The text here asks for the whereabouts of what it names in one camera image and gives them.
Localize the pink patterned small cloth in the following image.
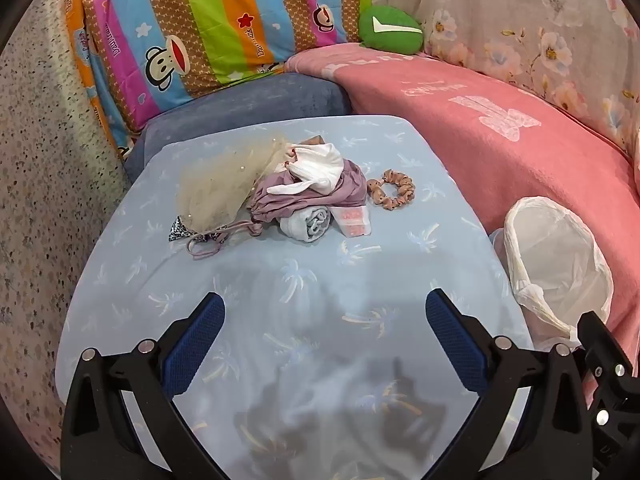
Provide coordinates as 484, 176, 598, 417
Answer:
336, 207, 373, 238

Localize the grey floral blanket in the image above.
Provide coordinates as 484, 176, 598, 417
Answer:
370, 0, 640, 156

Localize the blue-grey cushion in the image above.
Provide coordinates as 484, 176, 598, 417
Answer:
122, 74, 353, 183

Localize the peach scrunchie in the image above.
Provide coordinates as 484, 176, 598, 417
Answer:
366, 170, 416, 211

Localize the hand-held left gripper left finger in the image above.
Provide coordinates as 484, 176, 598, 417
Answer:
60, 292, 228, 480

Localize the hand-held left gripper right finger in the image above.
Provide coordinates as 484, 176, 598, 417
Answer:
425, 288, 593, 480

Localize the pink blanket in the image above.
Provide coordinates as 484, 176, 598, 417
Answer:
285, 42, 640, 411

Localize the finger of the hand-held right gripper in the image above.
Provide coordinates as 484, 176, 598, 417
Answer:
578, 311, 635, 392

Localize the black and white patterned cloth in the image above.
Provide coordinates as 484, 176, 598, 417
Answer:
169, 216, 231, 246

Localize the colourful monkey print pillow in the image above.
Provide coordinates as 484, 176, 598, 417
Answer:
62, 0, 373, 148

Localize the green plush cushion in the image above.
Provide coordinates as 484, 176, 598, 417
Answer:
359, 5, 425, 56

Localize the beige tulle veil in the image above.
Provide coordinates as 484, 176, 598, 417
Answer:
175, 135, 291, 233

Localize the light blue sock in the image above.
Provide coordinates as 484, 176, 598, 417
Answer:
279, 205, 332, 244

